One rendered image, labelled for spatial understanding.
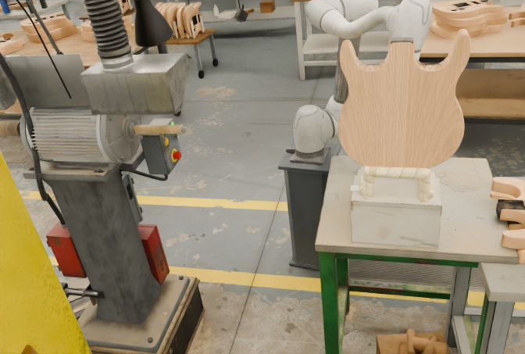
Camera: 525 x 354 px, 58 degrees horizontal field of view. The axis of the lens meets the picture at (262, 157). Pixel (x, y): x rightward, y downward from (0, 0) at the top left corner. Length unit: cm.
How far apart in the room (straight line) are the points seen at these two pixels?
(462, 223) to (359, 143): 49
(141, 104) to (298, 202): 127
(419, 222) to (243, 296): 145
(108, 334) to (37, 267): 151
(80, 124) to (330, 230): 95
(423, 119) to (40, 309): 105
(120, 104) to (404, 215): 96
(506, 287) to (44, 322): 122
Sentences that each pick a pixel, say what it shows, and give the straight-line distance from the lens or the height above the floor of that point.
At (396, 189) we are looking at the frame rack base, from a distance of 157.
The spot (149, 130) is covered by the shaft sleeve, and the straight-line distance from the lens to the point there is 178.
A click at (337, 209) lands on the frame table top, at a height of 93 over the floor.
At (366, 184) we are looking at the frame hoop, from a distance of 149.
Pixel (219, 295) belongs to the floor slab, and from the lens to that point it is 281.
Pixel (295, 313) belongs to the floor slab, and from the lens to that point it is 265.
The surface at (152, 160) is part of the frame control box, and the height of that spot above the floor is 100.
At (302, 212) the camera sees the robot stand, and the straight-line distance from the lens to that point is 262.
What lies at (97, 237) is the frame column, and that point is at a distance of 211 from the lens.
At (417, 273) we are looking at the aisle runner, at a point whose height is 0.
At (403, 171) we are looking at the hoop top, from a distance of 146.
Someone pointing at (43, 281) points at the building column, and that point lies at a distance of 95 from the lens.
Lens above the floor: 200
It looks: 30 degrees down
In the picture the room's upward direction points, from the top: 7 degrees counter-clockwise
